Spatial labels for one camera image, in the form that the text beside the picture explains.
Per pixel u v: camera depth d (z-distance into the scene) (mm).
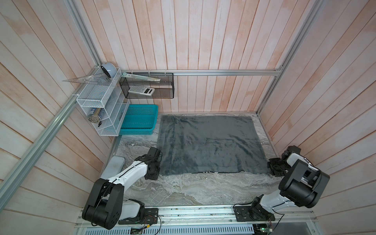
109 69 821
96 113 765
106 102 743
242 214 729
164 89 1073
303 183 465
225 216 744
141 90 979
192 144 1010
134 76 917
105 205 413
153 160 701
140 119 1040
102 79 857
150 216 730
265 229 699
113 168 873
